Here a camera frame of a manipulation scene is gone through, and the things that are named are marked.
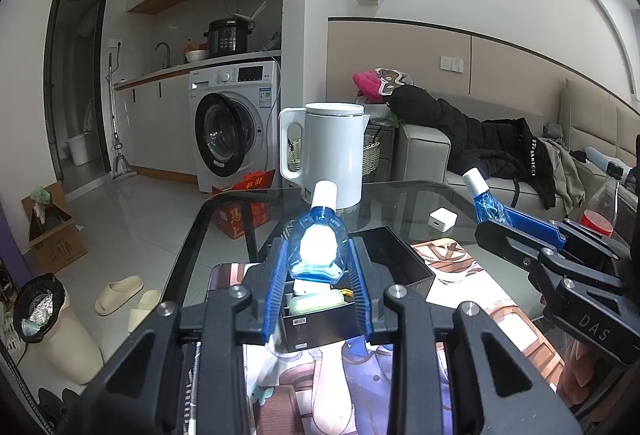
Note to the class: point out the beige slipper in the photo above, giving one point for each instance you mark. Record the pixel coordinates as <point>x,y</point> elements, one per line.
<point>117,295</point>
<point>145,310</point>

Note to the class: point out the black jacket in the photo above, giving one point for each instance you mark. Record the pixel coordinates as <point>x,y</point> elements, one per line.
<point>450,125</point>

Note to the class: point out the clear bottle red liquid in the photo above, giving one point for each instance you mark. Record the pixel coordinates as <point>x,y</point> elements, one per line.
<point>600,215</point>

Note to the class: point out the wicker laundry basket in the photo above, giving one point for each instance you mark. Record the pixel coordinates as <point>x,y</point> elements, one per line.
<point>372,155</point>

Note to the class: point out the white washing machine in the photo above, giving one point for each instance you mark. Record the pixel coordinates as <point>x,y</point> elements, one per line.
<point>235,80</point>

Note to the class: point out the kitchen faucet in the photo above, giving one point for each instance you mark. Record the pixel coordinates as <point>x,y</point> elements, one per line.
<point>162,50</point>

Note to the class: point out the white kitchen base cabinet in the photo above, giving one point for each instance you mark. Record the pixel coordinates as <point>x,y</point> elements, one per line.
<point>155,125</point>

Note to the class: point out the white wall switch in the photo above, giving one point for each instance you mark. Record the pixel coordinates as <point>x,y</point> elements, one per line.
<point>452,64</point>

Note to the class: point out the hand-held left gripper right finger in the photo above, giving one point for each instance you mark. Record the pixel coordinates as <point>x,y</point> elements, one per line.
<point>362,295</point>

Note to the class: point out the black cardboard box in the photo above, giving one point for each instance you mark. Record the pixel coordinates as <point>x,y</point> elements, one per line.
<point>320,330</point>

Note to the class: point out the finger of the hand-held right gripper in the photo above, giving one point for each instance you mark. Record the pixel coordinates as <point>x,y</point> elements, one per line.
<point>537,225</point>
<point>510,242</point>

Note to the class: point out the grey cloth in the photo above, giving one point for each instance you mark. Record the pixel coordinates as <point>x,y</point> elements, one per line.
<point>565,165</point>

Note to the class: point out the black pressure cooker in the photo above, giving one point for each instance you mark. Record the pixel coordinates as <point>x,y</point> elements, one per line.
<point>227,37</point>

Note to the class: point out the white bowl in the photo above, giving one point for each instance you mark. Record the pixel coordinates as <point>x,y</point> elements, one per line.
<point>196,56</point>

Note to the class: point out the pink cloth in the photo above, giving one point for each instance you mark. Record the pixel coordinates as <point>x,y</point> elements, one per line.
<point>367,87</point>

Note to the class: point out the brown cardboard box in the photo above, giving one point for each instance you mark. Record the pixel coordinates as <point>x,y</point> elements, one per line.
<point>55,245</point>

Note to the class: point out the grey sofa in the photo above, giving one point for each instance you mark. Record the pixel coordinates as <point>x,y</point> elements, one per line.
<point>425,155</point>

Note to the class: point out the white charger cube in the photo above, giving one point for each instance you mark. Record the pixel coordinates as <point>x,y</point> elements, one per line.
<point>443,220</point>

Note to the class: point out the black framed glass door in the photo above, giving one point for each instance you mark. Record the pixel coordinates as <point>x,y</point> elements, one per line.
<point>77,65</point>

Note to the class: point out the red gift box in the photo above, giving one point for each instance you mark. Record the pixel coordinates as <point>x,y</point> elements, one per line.
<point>240,215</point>

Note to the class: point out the printed table mat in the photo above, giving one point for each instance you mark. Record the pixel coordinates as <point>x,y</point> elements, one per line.
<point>500,310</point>

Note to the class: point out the person's right hand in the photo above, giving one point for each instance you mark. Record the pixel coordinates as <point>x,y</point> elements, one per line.
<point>575,380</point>

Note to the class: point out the white bucket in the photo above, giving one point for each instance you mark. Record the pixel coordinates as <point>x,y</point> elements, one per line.
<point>80,150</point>

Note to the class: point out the white electric kettle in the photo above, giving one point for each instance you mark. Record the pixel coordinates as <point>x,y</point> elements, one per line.
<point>330,155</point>

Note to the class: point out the flat mop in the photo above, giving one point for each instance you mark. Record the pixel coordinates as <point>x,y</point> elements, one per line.
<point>117,140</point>

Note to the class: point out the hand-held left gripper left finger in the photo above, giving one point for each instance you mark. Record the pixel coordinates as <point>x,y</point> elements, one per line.
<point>275,295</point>

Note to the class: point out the beige trash bin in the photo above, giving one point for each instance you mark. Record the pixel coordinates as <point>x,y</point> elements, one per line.
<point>60,345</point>

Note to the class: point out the blue bottle white cap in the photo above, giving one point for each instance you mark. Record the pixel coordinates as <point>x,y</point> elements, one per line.
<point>487,205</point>
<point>320,220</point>

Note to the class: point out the white brown patterned cloth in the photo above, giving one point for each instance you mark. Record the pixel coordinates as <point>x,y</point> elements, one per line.
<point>395,80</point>

